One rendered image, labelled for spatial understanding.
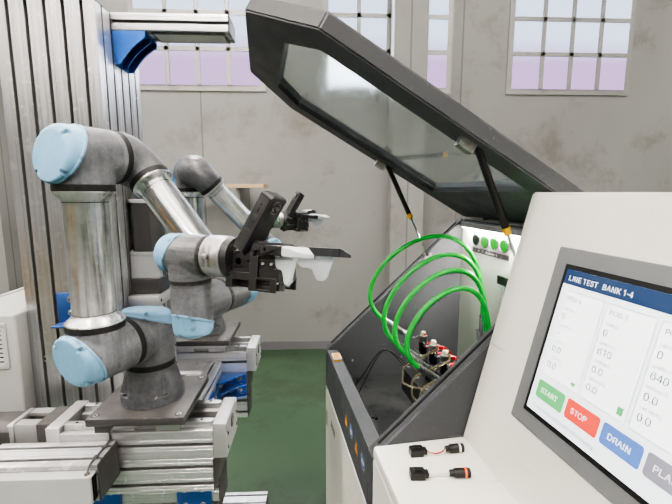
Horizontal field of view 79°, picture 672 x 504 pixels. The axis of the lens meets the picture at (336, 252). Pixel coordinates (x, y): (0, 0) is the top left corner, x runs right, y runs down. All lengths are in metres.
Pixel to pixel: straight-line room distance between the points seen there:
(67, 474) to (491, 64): 4.20
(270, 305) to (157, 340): 3.09
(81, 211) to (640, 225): 1.00
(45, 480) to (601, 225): 1.21
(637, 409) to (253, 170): 3.62
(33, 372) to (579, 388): 1.34
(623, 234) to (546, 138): 3.77
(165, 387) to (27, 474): 0.31
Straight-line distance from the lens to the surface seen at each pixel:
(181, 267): 0.78
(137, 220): 1.32
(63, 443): 1.26
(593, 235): 0.86
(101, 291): 0.99
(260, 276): 0.68
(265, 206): 0.68
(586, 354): 0.82
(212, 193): 1.54
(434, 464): 1.00
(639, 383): 0.75
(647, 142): 5.12
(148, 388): 1.12
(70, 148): 0.93
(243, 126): 4.05
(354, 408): 1.23
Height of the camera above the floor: 1.55
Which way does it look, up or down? 8 degrees down
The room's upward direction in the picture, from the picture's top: straight up
